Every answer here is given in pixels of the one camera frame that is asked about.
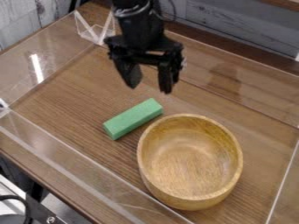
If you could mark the clear acrylic tray wall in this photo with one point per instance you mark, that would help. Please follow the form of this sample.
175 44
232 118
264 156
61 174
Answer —
60 89

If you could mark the brown wooden bowl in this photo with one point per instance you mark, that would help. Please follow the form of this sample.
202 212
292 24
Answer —
190 161

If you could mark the green rectangular block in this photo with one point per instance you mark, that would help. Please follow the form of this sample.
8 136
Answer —
132 118

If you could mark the clear acrylic corner bracket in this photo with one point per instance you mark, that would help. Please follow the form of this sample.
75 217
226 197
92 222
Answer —
95 33

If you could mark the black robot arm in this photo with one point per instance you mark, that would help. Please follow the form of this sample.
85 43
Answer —
136 4

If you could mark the black metal mount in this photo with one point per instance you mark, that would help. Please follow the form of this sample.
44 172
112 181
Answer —
48 210

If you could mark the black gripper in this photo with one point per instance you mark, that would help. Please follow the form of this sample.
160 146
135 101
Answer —
143 45

